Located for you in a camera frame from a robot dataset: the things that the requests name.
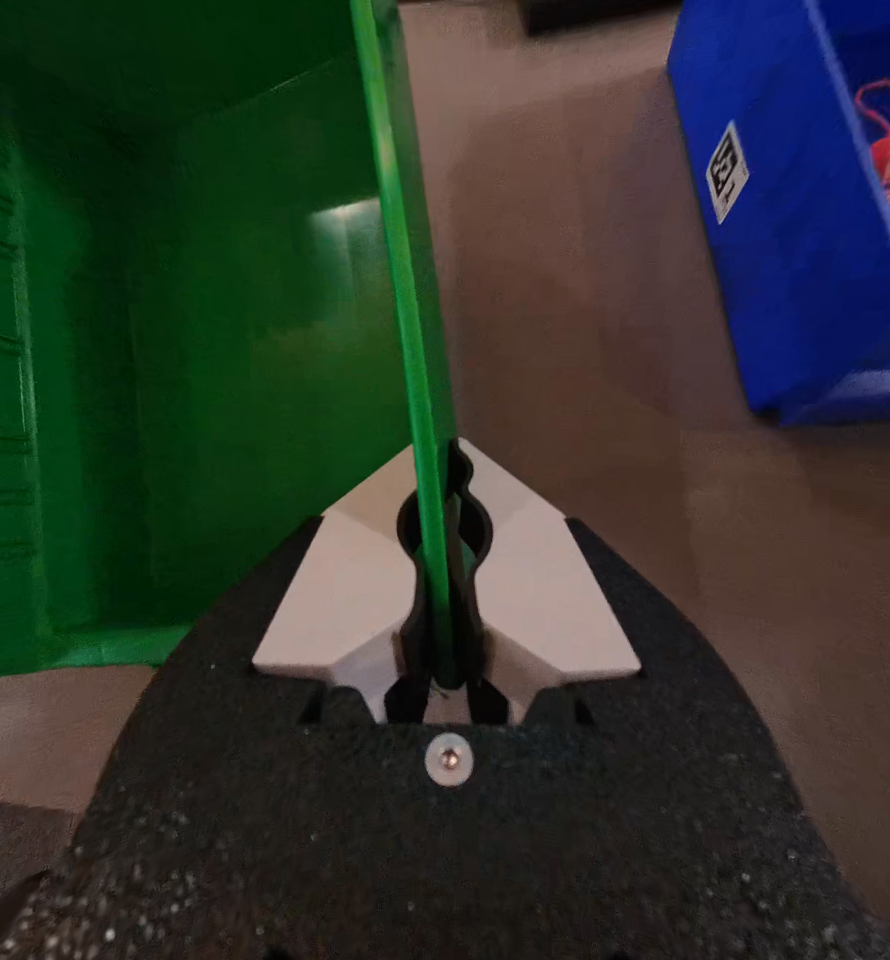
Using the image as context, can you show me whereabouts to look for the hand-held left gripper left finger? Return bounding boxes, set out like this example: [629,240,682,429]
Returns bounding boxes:
[253,440,443,721]

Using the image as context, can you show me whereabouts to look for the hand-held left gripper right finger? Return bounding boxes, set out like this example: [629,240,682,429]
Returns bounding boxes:
[457,438,644,721]

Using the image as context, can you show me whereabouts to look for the white desk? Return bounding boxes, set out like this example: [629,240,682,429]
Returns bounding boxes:
[0,0,890,931]

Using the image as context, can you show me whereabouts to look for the black object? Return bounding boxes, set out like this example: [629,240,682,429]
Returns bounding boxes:
[520,0,686,34]

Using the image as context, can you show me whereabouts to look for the green plastic bin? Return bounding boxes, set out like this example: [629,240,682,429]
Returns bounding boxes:
[0,0,468,691]

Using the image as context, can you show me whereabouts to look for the blue plastic bin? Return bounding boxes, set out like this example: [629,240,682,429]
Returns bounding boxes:
[667,0,890,426]

